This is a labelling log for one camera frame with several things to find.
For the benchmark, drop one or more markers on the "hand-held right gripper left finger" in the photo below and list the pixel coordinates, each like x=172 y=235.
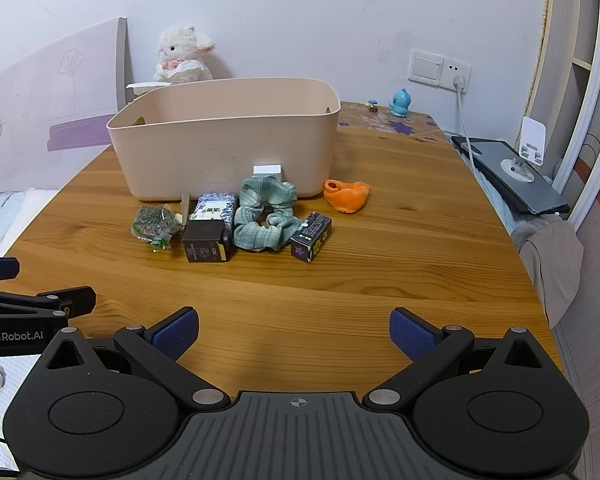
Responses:
x=175 y=335

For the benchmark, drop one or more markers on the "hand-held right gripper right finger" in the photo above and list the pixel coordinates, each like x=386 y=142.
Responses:
x=412 y=335

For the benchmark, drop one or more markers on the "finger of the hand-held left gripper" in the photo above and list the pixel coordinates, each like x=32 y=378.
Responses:
x=0 y=268
x=75 y=300

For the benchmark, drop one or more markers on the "dark brown box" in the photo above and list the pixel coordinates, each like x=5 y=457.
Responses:
x=205 y=242

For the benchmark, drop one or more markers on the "green dried herb bag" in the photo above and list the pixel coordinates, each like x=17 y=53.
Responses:
x=152 y=222

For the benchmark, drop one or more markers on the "blue white patterned packet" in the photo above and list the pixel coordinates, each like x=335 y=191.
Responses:
x=212 y=207

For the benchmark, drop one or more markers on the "dark star-print box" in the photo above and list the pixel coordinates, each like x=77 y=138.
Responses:
x=310 y=240

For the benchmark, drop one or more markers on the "orange plush pouch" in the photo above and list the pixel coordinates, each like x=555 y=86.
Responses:
x=350 y=197

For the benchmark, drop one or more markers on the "green plaid scrunchie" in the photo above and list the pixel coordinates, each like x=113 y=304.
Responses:
x=252 y=200

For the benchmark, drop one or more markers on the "small white box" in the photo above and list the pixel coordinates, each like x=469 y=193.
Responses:
x=267 y=171

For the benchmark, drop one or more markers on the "beige plastic storage bin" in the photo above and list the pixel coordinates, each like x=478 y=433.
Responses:
x=220 y=135

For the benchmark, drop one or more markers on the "white bed sheets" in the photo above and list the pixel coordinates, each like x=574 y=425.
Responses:
x=5 y=220

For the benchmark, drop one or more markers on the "beige cloth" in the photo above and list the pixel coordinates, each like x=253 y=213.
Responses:
x=555 y=270

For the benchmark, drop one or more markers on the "grey fluffy cloth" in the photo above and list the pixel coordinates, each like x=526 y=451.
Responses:
x=530 y=230

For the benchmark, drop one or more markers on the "light blue towel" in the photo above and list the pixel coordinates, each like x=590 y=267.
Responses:
x=495 y=200

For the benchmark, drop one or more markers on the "dark grey laptop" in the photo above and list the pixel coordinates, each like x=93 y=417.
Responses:
x=530 y=190

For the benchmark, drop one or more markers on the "pink bed headboard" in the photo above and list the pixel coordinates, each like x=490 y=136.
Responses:
x=45 y=85

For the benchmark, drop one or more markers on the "floral patterned table mat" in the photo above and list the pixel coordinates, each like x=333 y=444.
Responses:
x=380 y=125

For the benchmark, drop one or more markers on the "white paper card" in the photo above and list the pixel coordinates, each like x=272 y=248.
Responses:
x=142 y=90

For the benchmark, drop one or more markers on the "blue figurine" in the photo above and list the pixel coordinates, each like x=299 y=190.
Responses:
x=399 y=102

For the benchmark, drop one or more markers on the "white phone stand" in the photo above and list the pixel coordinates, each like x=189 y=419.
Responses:
x=532 y=135

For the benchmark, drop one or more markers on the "small mushroom figurine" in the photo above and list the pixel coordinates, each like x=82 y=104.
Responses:
x=372 y=105

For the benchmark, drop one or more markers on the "white plush lamb toy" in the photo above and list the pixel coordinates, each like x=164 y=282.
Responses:
x=182 y=55

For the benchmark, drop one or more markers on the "white wardrobe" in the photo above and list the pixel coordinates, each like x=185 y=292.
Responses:
x=580 y=60

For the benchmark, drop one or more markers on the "white wall switch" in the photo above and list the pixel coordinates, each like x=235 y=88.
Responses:
x=425 y=66

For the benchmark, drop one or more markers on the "white wall socket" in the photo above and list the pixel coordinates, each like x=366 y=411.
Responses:
x=452 y=67

